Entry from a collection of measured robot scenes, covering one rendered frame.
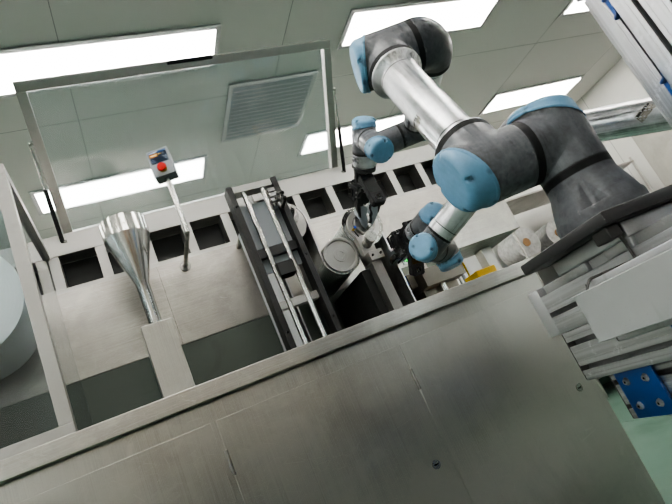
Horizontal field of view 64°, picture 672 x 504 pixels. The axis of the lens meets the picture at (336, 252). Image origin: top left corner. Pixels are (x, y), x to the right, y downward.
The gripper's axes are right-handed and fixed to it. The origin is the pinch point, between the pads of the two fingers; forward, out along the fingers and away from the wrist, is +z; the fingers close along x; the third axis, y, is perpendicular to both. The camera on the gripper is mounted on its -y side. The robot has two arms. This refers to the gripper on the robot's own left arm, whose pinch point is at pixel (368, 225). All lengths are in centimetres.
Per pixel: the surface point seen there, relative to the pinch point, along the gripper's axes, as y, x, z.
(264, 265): -7.2, 40.0, -1.3
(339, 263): -3.4, 13.5, 8.7
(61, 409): -32, 98, 3
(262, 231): 0.8, 36.6, -8.0
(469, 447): -69, 14, 28
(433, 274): -17.5, -14.0, 14.8
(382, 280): -15.1, 4.5, 12.0
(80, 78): 60, 71, -47
